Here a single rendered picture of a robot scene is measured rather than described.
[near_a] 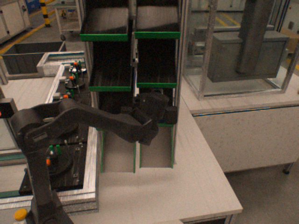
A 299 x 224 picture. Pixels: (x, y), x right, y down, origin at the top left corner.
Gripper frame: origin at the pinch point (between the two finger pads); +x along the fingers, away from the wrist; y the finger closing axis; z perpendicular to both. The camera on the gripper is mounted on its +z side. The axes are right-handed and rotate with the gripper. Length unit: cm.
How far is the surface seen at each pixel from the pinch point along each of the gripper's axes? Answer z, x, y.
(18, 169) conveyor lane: -32, 9, 59
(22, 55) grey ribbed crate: 1, 173, 142
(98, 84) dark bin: 10.1, -4.0, 16.3
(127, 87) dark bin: 10.2, -7.3, 6.7
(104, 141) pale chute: -15.9, 6.2, 18.3
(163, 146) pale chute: -19.0, 7.7, -5.6
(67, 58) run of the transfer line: 1, 141, 80
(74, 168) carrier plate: -27.9, 4.4, 31.8
